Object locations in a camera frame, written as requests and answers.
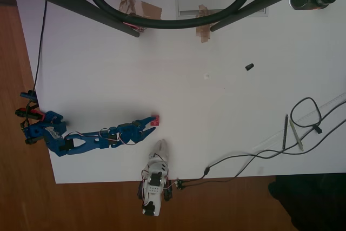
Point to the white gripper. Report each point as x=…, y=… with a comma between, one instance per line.
x=161, y=152

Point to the blue black table clamp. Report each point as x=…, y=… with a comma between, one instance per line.
x=28, y=95

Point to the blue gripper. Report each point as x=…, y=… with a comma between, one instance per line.
x=140, y=126

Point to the small black cap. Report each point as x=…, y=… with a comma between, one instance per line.
x=249, y=66

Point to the small black table clamp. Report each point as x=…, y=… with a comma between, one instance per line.
x=31, y=141

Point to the black pen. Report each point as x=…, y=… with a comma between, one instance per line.
x=285, y=133

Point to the narrow brown tape strip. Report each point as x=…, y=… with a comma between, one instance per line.
x=204, y=32

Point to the clear plastic ruler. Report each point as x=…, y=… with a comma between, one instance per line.
x=305, y=118

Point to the small red block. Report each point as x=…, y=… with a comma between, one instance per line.
x=156, y=120

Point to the black fabric object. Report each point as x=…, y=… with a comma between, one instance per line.
x=311, y=204

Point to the black red table clamp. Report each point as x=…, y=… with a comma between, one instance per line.
x=27, y=113

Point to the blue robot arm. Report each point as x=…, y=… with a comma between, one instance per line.
x=81, y=141

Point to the grey green pen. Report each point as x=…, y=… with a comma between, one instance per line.
x=296, y=136

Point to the wide brown tape patch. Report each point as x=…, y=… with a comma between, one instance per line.
x=150, y=9

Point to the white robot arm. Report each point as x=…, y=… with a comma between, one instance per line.
x=152, y=193

